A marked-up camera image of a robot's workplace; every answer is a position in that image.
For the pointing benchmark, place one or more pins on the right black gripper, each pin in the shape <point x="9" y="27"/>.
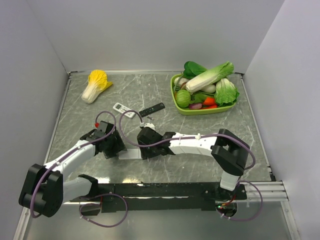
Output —
<point x="145" y="153"/>

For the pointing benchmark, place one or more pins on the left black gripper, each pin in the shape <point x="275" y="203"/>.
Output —
<point x="118" y="146"/>

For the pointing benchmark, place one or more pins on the white grey-faced remote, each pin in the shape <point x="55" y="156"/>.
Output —
<point x="130" y="154"/>

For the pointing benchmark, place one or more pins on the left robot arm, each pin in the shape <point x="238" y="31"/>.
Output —
<point x="46" y="187"/>

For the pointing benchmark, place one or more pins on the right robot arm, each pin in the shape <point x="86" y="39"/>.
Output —
<point x="230" y="152"/>

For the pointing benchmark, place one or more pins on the black slim remote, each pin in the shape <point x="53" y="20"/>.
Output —
<point x="152" y="109"/>

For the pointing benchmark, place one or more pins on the white air conditioner remote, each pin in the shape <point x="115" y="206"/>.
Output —
<point x="120" y="108"/>

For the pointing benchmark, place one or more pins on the round green cabbage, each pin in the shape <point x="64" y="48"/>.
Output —
<point x="183" y="98"/>

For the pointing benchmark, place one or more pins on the purple onion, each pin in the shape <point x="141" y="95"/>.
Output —
<point x="195" y="106"/>

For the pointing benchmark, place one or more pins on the brown mushroom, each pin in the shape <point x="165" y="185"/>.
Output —
<point x="183" y="86"/>

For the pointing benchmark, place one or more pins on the white garlic bulb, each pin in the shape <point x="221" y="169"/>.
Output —
<point x="179" y="81"/>

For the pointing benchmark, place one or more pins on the yellow napa cabbage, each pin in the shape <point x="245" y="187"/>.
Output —
<point x="97" y="83"/>

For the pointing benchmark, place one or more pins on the orange carrot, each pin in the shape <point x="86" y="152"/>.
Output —
<point x="209" y="101"/>

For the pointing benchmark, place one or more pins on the white radish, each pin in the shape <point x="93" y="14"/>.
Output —
<point x="211" y="88"/>

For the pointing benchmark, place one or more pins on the dark green spinach leaf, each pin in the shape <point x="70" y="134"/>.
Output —
<point x="192" y="69"/>

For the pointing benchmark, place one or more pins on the green plastic basket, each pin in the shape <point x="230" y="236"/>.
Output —
<point x="202" y="111"/>

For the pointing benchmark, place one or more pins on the green bok choy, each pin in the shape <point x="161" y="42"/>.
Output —
<point x="226" y="93"/>

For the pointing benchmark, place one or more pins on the long green napa cabbage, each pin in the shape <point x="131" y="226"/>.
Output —
<point x="209" y="77"/>

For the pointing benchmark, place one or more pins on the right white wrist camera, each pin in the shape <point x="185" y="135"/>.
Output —
<point x="149" y="125"/>

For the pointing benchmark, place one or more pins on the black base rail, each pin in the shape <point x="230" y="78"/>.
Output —
<point x="162" y="196"/>

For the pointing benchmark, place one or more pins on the aluminium frame rail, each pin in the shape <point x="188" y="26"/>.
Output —
<point x="271" y="191"/>

